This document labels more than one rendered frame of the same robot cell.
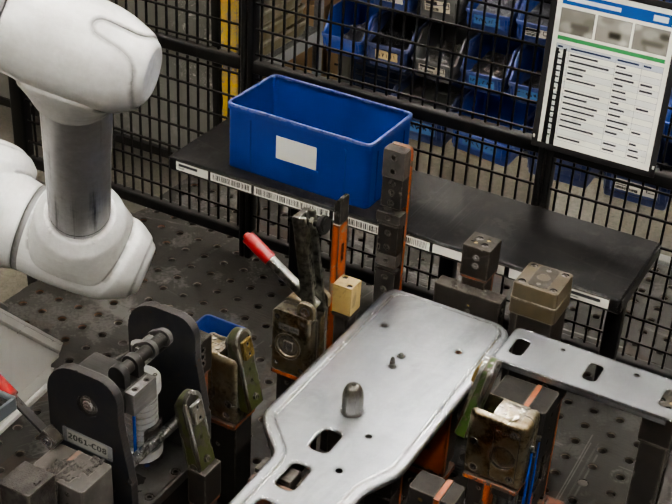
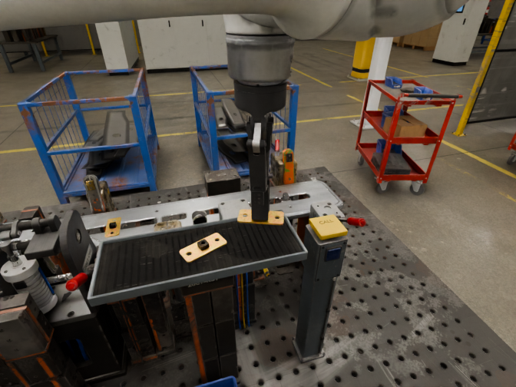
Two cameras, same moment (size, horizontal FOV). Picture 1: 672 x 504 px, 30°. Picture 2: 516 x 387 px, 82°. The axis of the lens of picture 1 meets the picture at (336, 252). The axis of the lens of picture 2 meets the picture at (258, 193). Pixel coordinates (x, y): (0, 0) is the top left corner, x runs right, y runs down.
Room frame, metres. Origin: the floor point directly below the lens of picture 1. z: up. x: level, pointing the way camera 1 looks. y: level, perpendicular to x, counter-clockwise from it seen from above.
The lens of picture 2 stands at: (1.28, 0.89, 1.55)
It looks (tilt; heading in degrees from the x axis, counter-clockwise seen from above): 33 degrees down; 226
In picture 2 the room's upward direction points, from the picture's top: straight up
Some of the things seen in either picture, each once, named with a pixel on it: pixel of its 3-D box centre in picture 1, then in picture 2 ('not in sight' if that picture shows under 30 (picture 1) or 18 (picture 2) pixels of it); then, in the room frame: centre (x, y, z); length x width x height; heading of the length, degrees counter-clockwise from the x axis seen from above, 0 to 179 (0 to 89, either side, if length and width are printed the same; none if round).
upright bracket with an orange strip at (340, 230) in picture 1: (334, 329); not in sight; (1.69, 0.00, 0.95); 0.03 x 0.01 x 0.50; 152
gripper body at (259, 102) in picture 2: not in sight; (260, 111); (0.97, 0.58, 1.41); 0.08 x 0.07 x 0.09; 40
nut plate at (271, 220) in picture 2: not in sight; (260, 214); (0.97, 0.58, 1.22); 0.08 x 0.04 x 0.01; 130
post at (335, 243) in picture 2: not in sight; (315, 299); (0.84, 0.65, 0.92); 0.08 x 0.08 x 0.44; 62
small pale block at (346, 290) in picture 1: (341, 374); not in sight; (1.66, -0.02, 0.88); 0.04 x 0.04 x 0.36; 62
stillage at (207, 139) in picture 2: not in sight; (238, 120); (-0.71, -1.48, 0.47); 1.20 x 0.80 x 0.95; 64
